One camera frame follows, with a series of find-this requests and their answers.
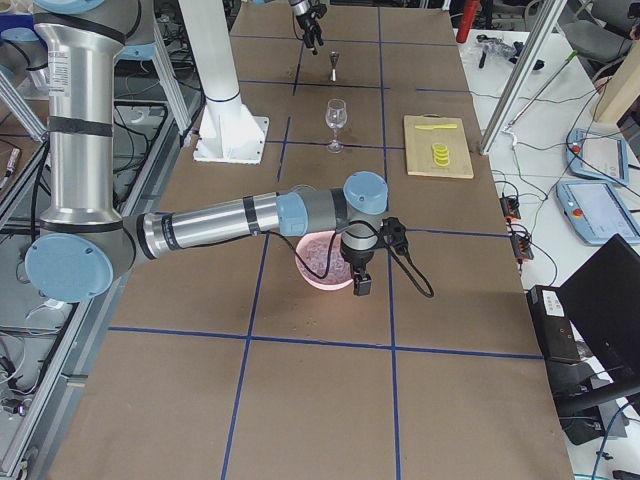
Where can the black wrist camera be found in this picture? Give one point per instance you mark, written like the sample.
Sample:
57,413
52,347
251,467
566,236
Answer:
394,234

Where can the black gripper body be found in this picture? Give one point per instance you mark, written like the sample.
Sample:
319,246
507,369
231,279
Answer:
357,257
304,20

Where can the blue teach pendant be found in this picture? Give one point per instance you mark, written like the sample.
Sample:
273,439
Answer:
596,155
596,211

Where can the aluminium frame post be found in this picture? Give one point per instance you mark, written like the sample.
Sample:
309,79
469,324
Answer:
547,17

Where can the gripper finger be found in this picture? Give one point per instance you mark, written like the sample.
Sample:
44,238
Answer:
361,281
310,39
317,35

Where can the clear ice cubes pile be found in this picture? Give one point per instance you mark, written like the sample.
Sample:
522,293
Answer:
322,257

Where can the black box device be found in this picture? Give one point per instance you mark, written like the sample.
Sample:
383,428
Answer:
555,336

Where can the far blue teach pendant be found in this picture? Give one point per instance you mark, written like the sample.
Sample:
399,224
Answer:
596,155

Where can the pink bowl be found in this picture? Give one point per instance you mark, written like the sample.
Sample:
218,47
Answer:
324,262

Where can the black monitor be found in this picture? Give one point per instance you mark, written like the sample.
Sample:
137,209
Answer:
601,299

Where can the near blue teach pendant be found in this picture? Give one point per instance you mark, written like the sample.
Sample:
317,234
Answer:
596,211

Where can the yellow plastic knife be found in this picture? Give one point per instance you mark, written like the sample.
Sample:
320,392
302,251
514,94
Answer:
431,127

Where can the clear wine glass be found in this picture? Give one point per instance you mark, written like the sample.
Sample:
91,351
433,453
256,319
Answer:
335,117

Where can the bamboo cutting board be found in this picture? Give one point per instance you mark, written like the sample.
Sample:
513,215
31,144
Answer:
420,156

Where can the grey office chair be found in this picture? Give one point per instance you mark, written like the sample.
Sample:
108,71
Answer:
602,43

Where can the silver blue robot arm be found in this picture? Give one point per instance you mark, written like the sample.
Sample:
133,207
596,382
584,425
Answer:
302,6
85,244

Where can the crumpled clear plastic bag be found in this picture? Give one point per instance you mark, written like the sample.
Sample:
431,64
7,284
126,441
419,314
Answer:
497,47

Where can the steel jigger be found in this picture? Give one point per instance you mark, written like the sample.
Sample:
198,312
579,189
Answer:
334,58

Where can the red fire extinguisher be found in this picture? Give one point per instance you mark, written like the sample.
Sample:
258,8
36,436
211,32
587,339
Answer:
467,20

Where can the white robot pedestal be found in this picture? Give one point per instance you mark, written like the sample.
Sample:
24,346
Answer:
228,132

